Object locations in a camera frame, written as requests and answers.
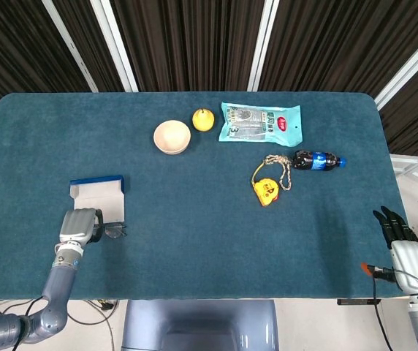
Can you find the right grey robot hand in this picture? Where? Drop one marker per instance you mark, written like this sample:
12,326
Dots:
411,259

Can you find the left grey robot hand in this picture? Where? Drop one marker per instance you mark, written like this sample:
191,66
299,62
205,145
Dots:
79,225

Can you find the blue glasses case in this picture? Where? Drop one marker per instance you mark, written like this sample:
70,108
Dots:
99,195

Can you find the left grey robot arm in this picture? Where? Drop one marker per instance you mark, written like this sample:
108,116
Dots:
61,285

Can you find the teal table cloth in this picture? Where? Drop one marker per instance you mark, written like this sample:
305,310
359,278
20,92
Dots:
201,237

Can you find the beige ribbed bowl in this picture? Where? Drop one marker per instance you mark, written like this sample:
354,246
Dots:
171,137

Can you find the cola bottle blue label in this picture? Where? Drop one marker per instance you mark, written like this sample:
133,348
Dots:
318,161

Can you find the blue-grey robot torso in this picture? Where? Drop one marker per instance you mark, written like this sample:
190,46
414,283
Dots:
198,325

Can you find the yellow tape measure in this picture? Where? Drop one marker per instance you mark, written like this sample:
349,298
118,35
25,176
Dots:
266,192

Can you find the yellow pear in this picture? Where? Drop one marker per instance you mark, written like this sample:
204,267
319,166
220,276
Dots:
203,120

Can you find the mint green snack bag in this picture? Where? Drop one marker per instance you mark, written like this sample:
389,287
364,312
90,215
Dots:
260,122

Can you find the dark brown pleated curtain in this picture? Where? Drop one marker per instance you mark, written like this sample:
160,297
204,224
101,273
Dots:
194,36

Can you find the black table bracket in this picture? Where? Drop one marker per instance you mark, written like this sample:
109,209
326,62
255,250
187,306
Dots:
359,302

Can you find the white metal frame rack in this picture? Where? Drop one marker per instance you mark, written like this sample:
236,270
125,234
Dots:
413,164

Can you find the white frame post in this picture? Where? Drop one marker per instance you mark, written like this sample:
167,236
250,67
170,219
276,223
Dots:
115,44
410,69
262,44
72,44

